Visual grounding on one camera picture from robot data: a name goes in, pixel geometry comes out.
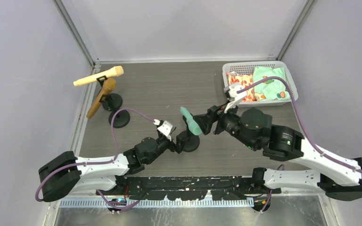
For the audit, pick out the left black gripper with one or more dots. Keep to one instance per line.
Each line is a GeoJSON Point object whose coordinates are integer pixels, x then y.
{"type": "Point", "coordinates": [174, 143]}

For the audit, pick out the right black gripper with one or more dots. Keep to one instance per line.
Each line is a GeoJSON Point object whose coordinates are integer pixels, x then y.
{"type": "Point", "coordinates": [213, 118]}

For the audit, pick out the black mic stand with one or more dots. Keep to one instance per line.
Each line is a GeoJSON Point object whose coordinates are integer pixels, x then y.
{"type": "Point", "coordinates": [110, 101]}
{"type": "Point", "coordinates": [121, 119]}
{"type": "Point", "coordinates": [192, 142]}

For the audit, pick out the mint green microphone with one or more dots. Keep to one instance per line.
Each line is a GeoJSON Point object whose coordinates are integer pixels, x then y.
{"type": "Point", "coordinates": [193, 126]}

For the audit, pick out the gold microphone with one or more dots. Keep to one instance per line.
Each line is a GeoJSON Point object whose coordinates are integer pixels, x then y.
{"type": "Point", "coordinates": [101, 96]}

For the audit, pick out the beige microphone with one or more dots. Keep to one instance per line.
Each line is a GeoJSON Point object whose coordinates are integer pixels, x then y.
{"type": "Point", "coordinates": [112, 72]}

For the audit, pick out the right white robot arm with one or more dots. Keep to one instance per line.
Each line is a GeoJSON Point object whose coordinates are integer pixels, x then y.
{"type": "Point", "coordinates": [339, 178]}

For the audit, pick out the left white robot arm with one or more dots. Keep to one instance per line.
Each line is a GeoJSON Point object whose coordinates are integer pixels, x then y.
{"type": "Point", "coordinates": [68, 173]}

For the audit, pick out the orange patterned cloth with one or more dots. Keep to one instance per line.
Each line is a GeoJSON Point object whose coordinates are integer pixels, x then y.
{"type": "Point", "coordinates": [245, 80]}

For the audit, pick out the green patterned cloth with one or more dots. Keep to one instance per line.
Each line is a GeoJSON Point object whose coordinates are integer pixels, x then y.
{"type": "Point", "coordinates": [271, 89]}

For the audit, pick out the white plastic basket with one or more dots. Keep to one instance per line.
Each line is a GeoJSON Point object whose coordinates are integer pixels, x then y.
{"type": "Point", "coordinates": [248, 68]}

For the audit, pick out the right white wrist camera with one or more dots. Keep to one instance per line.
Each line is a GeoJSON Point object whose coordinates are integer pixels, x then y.
{"type": "Point", "coordinates": [235, 93]}

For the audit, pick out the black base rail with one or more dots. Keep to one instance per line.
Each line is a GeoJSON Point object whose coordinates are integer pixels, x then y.
{"type": "Point", "coordinates": [186, 188]}

